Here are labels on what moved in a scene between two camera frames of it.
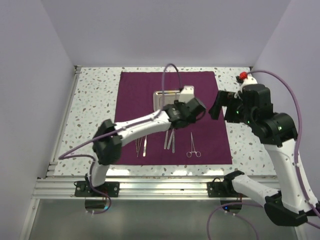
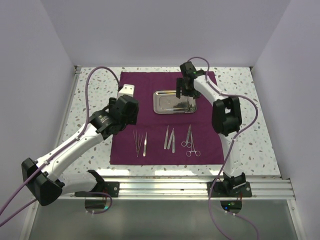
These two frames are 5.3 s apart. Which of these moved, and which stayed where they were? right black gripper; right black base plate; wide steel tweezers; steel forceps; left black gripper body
Moved: left black gripper body; right black gripper
Stayed: steel forceps; right black base plate; wide steel tweezers
